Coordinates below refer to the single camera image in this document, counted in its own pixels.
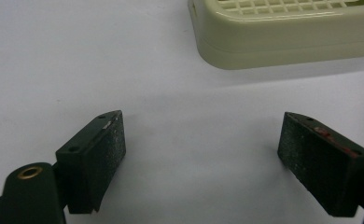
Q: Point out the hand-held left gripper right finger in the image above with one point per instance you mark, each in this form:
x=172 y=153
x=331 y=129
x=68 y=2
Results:
x=323 y=168

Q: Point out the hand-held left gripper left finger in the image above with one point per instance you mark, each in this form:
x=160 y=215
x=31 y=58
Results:
x=90 y=161

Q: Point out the pale green plastic drain basket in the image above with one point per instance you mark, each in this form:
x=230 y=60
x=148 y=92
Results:
x=279 y=37

